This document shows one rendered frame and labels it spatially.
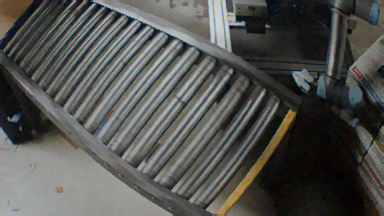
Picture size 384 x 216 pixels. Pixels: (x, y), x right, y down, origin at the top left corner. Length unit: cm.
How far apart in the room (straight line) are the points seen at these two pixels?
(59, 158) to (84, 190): 24
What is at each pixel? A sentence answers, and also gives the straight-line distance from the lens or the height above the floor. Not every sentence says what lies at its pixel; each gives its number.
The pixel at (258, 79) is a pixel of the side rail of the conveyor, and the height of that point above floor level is 80.
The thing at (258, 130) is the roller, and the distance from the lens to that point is 174.
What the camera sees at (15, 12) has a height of 80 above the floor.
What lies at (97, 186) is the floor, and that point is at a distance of 258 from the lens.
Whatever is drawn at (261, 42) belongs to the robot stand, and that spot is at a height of 21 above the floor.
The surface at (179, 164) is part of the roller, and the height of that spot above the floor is 80.
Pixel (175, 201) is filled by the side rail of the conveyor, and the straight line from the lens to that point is 165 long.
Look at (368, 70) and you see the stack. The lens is 194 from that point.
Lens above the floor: 237
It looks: 62 degrees down
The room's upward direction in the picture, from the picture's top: 6 degrees counter-clockwise
